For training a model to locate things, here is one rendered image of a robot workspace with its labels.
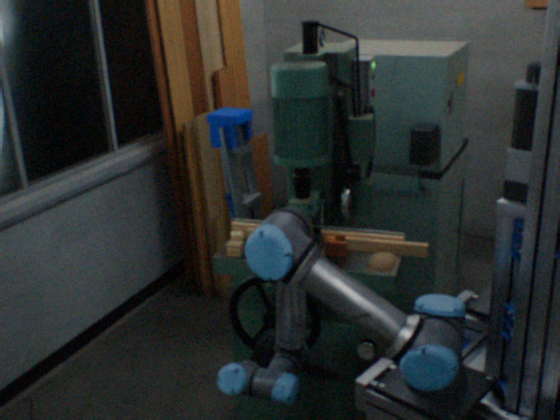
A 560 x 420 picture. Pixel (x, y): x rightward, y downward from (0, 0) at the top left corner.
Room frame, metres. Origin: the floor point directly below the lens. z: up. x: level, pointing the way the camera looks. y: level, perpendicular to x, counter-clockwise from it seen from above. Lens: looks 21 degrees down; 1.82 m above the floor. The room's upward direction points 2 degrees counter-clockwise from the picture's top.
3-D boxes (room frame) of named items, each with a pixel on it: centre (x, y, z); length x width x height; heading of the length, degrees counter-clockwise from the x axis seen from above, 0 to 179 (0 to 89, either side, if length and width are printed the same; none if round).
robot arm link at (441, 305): (1.36, -0.37, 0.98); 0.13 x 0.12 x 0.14; 160
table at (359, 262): (1.94, -0.08, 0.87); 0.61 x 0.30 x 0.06; 72
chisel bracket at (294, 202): (2.07, -0.09, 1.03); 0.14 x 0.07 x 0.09; 162
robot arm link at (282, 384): (1.39, 0.02, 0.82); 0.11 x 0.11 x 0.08; 70
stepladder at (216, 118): (2.96, 0.16, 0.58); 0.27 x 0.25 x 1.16; 64
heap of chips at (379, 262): (1.88, -0.32, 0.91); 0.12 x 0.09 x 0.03; 162
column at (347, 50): (2.33, -0.17, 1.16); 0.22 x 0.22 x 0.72; 72
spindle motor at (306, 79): (2.05, -0.08, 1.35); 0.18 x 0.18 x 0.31
